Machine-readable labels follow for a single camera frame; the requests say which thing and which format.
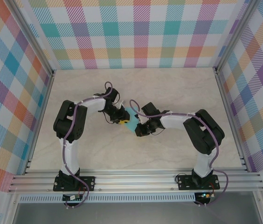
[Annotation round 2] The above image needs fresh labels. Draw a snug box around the teal paper sheet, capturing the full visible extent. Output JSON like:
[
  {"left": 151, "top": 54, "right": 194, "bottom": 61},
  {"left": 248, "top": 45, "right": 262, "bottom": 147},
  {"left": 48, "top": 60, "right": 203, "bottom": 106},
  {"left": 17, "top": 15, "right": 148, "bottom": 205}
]
[{"left": 124, "top": 106, "right": 139, "bottom": 136}]

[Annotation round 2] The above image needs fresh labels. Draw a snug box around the long aluminium mounting beam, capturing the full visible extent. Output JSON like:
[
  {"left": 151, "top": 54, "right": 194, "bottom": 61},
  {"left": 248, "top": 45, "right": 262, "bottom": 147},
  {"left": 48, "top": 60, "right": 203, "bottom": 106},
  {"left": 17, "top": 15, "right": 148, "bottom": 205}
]
[{"left": 7, "top": 169, "right": 263, "bottom": 193}]

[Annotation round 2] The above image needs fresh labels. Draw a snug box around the circuit board with green light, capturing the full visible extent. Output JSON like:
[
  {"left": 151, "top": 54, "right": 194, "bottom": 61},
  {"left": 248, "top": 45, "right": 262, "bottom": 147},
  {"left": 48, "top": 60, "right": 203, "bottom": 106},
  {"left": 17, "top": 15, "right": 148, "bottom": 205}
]
[{"left": 198, "top": 192, "right": 216, "bottom": 199}]

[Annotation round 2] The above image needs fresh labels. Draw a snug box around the small black circuit board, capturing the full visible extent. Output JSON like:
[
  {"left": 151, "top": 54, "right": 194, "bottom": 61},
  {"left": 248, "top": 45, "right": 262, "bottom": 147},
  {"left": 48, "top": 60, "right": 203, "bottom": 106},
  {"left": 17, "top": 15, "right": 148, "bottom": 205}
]
[{"left": 62, "top": 195, "right": 83, "bottom": 202}]

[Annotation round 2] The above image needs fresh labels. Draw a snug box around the thin black base cable loop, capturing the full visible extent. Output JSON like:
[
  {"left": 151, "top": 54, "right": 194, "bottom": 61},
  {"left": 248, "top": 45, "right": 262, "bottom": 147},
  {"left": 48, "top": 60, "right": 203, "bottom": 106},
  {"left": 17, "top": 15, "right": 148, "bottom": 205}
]
[{"left": 175, "top": 170, "right": 189, "bottom": 185}]

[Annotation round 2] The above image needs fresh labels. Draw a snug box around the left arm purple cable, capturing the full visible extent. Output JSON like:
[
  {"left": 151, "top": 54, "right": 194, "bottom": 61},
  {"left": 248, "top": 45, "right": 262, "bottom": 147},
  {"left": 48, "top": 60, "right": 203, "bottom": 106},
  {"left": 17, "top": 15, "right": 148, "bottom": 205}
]
[{"left": 62, "top": 81, "right": 113, "bottom": 210}]

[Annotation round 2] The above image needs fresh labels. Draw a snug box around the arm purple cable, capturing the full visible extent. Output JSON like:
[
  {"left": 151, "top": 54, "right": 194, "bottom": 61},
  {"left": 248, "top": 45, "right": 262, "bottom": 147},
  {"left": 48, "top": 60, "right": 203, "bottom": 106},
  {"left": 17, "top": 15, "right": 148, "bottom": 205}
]
[
  {"left": 62, "top": 81, "right": 113, "bottom": 210},
  {"left": 129, "top": 99, "right": 229, "bottom": 208}
]

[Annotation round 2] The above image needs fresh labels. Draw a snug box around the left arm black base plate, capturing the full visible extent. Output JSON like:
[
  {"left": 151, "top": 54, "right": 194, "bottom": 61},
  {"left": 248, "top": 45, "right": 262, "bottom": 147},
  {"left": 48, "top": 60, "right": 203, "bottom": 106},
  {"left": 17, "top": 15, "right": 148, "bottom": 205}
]
[{"left": 53, "top": 175, "right": 97, "bottom": 192}]

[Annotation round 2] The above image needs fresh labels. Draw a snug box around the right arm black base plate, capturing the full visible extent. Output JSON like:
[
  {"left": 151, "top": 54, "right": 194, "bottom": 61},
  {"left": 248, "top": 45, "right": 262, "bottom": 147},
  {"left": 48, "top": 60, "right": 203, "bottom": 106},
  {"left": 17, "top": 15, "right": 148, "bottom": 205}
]
[{"left": 177, "top": 175, "right": 221, "bottom": 191}]

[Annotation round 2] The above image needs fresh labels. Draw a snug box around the aluminium side rail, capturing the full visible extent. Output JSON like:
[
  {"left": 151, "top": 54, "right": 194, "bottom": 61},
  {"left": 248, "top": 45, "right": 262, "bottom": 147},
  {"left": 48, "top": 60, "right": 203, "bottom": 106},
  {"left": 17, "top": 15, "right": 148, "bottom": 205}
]
[
  {"left": 23, "top": 70, "right": 56, "bottom": 175},
  {"left": 213, "top": 67, "right": 250, "bottom": 173}
]

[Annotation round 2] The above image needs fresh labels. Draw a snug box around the perforated grey cable tray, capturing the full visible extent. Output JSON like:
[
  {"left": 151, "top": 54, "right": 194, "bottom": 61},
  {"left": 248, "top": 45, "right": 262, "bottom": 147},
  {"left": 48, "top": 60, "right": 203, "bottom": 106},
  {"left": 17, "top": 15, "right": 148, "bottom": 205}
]
[{"left": 18, "top": 193, "right": 196, "bottom": 203}]

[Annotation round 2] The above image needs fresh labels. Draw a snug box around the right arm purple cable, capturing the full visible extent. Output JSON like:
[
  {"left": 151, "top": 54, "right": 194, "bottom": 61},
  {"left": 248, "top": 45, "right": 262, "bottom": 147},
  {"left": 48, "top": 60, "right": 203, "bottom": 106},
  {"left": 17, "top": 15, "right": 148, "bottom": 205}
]
[{"left": 129, "top": 99, "right": 229, "bottom": 208}]

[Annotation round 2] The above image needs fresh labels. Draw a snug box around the aluminium frame post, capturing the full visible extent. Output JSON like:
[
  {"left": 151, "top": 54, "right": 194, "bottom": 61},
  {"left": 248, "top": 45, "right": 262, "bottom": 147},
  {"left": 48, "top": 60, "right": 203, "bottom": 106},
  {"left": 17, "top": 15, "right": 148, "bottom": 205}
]
[
  {"left": 5, "top": 0, "right": 57, "bottom": 77},
  {"left": 213, "top": 0, "right": 259, "bottom": 75}
]

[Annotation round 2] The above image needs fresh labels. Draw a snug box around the aluminium frame leg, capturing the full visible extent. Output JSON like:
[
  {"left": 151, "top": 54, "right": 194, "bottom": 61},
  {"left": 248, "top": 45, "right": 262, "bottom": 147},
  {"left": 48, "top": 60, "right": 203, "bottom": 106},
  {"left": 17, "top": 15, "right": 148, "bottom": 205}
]
[
  {"left": 4, "top": 193, "right": 20, "bottom": 224},
  {"left": 254, "top": 190, "right": 263, "bottom": 224}
]

